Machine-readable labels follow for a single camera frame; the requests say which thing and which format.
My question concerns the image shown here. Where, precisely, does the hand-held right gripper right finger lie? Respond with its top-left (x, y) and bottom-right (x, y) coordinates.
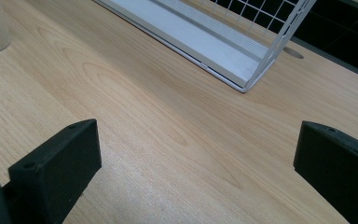
top-left (293, 120), bottom-right (358, 224)

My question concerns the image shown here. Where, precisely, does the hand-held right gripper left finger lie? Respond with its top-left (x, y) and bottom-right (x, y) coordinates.
top-left (1, 118), bottom-right (103, 224)

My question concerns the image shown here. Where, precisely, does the white wire rack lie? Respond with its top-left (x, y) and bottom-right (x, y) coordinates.
top-left (93, 0), bottom-right (318, 94)

